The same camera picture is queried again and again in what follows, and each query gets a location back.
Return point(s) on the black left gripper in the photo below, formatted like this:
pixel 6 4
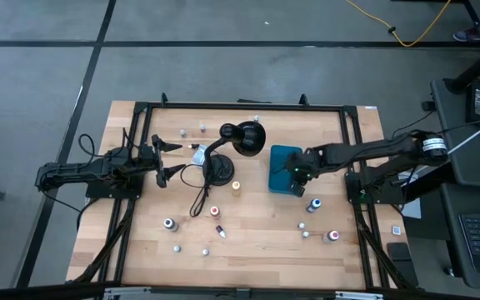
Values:
pixel 156 160

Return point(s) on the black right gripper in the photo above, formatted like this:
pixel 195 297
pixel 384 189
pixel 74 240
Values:
pixel 300 164

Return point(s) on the large blue food coloring bottle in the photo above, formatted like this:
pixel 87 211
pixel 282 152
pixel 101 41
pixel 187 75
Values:
pixel 313 205

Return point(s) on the small dropper bottle white cap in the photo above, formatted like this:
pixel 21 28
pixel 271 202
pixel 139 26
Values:
pixel 203 128
pixel 183 133
pixel 305 234
pixel 205 251
pixel 176 248
pixel 301 226

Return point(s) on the large pink food coloring bottle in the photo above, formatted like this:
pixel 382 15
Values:
pixel 331 236

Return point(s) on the large yellow food coloring bottle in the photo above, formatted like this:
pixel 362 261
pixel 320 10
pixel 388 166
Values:
pixel 236 187

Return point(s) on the large black food coloring bottle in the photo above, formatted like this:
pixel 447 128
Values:
pixel 170 224

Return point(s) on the large orange food coloring bottle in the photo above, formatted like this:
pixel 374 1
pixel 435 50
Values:
pixel 215 211

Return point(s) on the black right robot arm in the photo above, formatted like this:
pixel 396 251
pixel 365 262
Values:
pixel 361 152

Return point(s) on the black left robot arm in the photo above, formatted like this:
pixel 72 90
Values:
pixel 77 168

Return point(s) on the teal plastic bin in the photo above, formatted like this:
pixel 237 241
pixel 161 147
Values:
pixel 279 175

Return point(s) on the silver lamp tag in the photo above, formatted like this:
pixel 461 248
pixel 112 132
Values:
pixel 198 158

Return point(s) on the black desk lamp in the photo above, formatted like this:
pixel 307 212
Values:
pixel 248 139

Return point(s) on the small white tag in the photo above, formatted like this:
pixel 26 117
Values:
pixel 396 230

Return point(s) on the white paper sheet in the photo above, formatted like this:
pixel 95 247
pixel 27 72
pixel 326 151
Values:
pixel 411 210

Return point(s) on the black rig crossbar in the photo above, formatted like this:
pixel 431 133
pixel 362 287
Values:
pixel 240 293

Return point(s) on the black smartphone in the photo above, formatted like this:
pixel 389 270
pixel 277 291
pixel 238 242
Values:
pixel 402 262

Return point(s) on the black desk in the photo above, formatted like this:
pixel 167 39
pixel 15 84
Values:
pixel 452 250
pixel 456 108

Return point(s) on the white rod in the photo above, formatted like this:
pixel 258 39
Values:
pixel 477 134

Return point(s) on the black stand beam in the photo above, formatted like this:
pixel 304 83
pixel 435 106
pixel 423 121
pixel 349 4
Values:
pixel 473 71

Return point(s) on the person's foot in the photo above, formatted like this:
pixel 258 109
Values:
pixel 467 35

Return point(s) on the black frame clamp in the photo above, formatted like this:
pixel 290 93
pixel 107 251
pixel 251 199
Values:
pixel 164 100
pixel 303 100

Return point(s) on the black aluminium table frame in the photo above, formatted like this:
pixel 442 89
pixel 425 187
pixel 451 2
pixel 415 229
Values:
pixel 244 106

